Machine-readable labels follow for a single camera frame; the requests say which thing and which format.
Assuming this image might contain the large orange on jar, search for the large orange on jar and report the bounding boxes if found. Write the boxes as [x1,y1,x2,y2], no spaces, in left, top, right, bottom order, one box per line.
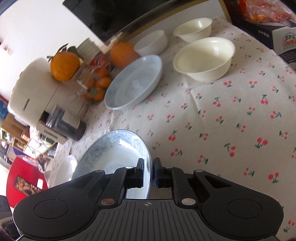
[46,43,81,82]

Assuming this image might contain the red can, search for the red can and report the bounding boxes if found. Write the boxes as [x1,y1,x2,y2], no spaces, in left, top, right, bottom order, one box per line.
[89,52,114,72]

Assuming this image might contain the large orange on table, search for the large orange on table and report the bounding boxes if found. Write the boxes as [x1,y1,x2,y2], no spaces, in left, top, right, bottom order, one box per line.
[110,42,139,69]

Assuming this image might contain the clear jar dark contents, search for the clear jar dark contents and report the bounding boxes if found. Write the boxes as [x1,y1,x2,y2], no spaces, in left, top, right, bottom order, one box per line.
[46,105,86,141]

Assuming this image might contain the wooden shelf with clutter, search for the wooden shelf with clutter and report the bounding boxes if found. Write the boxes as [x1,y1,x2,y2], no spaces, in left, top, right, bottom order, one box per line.
[0,113,58,167]

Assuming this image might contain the glass jar of tangerines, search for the glass jar of tangerines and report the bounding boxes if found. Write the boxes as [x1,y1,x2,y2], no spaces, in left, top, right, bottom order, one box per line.
[67,53,112,102]

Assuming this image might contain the Ganten water carton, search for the Ganten water carton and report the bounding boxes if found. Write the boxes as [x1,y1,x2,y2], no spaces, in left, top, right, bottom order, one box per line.
[232,18,295,70]

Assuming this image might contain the plastic bag of fruit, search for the plastic bag of fruit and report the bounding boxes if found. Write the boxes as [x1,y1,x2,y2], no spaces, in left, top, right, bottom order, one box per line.
[244,0,295,24]

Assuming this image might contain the cream air fryer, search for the cream air fryer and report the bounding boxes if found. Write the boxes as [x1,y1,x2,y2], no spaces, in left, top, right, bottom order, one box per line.
[9,58,88,144]

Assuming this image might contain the blue patterned plate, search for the blue patterned plate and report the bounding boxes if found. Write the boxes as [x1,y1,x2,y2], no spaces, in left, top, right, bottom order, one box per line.
[72,130,152,199]
[104,55,163,110]

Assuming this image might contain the stack of white cups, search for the stack of white cups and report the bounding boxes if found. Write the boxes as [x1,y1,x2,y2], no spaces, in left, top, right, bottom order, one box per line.
[76,38,100,59]

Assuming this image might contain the cherry print tablecloth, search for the cherry print tablecloth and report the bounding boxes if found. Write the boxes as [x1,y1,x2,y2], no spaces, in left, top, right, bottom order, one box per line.
[50,18,295,240]

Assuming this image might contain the plain white plate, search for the plain white plate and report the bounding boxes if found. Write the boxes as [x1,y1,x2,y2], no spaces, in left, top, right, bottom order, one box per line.
[52,155,78,187]

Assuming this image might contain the black microwave oven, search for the black microwave oven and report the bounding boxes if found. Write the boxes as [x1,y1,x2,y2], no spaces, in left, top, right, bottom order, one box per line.
[63,0,203,42]

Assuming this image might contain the cream bowl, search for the cream bowl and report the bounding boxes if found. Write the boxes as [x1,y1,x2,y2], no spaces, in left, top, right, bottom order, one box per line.
[173,37,236,82]
[173,18,213,43]

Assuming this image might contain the white ceramic bowl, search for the white ceramic bowl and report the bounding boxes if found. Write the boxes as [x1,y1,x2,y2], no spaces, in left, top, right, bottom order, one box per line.
[133,30,168,57]

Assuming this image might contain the red stool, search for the red stool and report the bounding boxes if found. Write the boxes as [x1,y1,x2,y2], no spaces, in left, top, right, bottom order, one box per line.
[6,155,48,208]

